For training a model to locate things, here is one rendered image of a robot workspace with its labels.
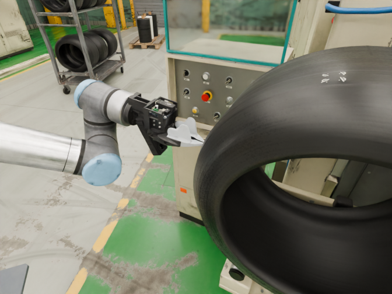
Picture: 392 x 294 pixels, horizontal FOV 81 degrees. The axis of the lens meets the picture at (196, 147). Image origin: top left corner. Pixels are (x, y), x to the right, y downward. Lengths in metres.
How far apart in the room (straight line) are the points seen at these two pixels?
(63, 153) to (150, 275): 1.29
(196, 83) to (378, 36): 0.77
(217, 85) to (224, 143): 0.79
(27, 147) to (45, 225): 1.68
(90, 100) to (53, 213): 1.71
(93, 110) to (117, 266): 1.32
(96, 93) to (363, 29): 0.65
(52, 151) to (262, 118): 0.45
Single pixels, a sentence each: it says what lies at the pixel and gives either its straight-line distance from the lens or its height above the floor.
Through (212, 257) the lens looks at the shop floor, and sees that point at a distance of 1.77.
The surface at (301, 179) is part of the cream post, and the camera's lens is 0.90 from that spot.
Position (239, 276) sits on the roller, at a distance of 0.73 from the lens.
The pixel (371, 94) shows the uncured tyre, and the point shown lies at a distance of 0.36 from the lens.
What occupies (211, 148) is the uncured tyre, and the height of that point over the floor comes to 1.31.
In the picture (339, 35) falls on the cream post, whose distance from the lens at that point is 0.70.
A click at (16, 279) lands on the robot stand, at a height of 0.60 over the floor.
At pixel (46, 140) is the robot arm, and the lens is 0.60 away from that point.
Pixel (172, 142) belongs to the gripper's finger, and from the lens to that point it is 0.56.
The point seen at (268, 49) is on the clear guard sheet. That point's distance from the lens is 1.04.
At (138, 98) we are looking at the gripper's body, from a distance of 0.60.
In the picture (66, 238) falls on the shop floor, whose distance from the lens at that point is 2.08.
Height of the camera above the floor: 1.57
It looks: 37 degrees down
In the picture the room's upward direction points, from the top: straight up
